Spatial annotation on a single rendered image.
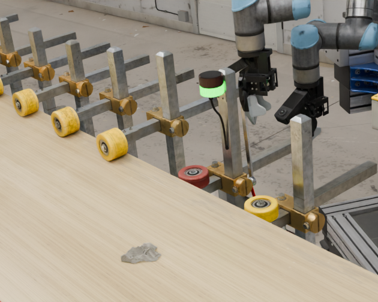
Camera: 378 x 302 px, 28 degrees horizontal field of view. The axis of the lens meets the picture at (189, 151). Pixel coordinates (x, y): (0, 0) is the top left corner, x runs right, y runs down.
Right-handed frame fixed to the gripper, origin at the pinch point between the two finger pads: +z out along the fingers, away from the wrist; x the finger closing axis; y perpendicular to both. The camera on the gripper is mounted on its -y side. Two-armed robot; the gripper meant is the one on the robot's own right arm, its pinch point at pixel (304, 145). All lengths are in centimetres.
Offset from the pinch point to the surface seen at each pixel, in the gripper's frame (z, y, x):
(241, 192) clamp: -2.1, -33.1, -8.4
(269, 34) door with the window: 73, 226, 245
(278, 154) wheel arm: -2.2, -12.1, -1.4
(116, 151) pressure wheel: -12, -51, 21
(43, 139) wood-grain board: -8, -56, 53
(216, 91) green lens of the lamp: -31.2, -36.8, -6.7
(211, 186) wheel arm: -3.0, -37.3, -1.4
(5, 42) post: -19, -32, 119
